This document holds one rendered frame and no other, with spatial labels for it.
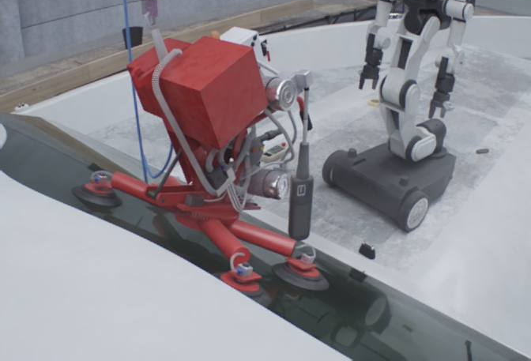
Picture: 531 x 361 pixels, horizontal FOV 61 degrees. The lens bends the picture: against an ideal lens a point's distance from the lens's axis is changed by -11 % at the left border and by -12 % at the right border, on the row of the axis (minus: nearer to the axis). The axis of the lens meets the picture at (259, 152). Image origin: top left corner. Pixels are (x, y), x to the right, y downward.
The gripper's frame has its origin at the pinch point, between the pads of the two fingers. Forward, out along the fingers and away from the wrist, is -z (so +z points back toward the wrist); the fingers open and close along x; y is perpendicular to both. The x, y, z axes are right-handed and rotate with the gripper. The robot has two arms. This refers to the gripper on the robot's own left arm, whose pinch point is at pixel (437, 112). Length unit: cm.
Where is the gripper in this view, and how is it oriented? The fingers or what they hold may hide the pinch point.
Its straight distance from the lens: 236.9
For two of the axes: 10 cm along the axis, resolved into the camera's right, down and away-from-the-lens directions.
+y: 6.1, 3.7, -7.0
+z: 1.7, -9.2, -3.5
